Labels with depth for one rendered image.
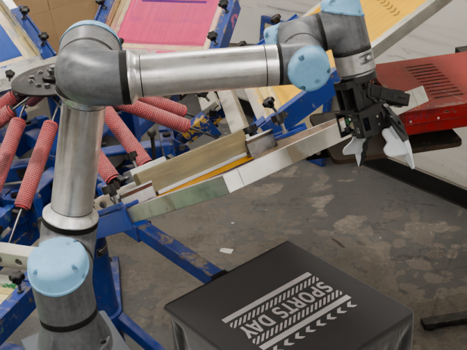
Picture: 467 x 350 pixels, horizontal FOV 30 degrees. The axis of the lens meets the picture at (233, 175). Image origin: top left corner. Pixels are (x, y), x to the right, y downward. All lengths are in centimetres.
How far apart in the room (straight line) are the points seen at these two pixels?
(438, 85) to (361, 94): 146
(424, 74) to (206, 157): 114
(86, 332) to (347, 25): 78
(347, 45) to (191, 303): 95
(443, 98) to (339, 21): 142
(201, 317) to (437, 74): 141
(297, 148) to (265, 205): 285
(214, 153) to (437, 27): 214
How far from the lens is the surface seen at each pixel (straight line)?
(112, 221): 220
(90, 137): 171
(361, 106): 169
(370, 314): 226
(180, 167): 233
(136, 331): 338
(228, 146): 241
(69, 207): 178
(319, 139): 183
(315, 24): 166
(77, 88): 154
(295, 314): 226
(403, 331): 227
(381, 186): 477
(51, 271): 169
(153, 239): 271
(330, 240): 431
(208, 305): 232
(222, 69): 152
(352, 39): 167
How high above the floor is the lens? 232
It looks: 28 degrees down
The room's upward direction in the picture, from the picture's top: 6 degrees counter-clockwise
